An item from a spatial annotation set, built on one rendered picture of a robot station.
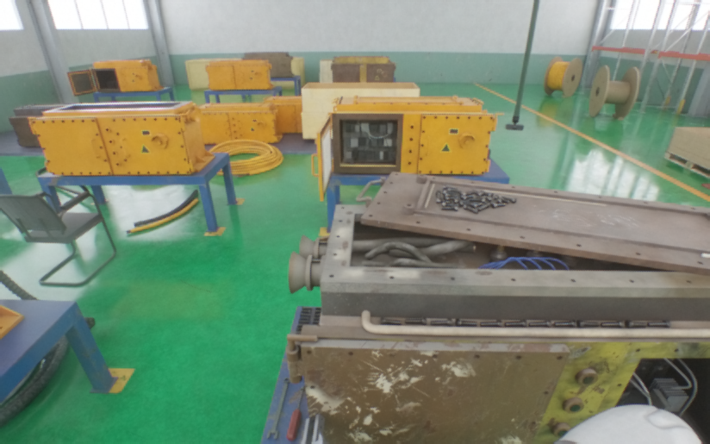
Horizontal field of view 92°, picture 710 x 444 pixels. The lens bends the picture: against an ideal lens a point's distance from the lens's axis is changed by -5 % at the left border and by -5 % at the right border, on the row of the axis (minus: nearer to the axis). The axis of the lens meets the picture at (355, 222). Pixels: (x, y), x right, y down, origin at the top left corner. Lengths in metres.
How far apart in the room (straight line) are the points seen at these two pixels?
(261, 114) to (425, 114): 3.99
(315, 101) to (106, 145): 3.63
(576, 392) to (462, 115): 2.72
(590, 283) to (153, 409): 2.28
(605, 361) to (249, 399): 1.86
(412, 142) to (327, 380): 2.79
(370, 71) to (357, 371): 8.55
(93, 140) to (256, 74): 5.93
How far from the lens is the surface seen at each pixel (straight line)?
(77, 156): 4.45
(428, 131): 3.48
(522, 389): 1.09
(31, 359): 2.29
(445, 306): 0.97
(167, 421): 2.48
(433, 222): 1.15
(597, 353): 1.11
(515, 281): 0.99
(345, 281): 0.91
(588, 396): 1.24
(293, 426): 1.47
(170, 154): 3.92
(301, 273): 1.05
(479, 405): 1.11
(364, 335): 0.93
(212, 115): 7.14
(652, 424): 0.68
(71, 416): 2.77
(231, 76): 9.80
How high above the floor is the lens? 1.89
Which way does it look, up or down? 28 degrees down
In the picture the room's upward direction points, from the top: straight up
